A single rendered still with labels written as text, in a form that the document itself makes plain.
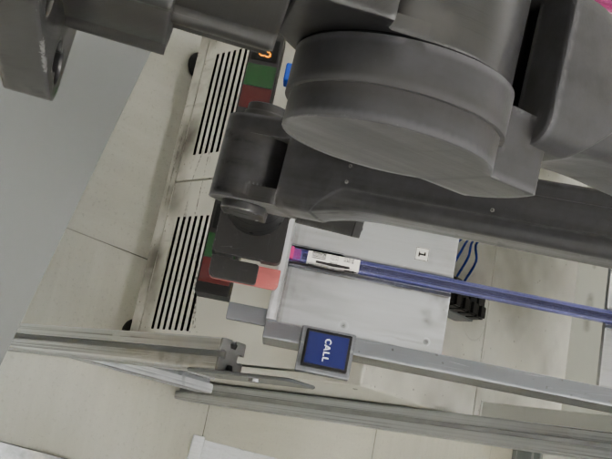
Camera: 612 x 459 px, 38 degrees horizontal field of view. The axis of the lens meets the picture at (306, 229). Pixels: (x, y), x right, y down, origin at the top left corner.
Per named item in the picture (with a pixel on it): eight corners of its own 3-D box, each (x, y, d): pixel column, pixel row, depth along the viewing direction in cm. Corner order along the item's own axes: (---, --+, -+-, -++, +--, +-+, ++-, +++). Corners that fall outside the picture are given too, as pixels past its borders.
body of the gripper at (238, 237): (300, 170, 89) (303, 143, 82) (280, 269, 86) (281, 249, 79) (235, 157, 89) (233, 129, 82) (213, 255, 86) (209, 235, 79)
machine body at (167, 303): (100, 357, 169) (360, 385, 128) (184, 28, 187) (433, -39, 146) (315, 416, 215) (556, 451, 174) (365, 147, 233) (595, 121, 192)
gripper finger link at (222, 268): (289, 239, 95) (291, 214, 86) (275, 304, 93) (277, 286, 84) (226, 227, 95) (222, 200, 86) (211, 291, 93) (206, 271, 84)
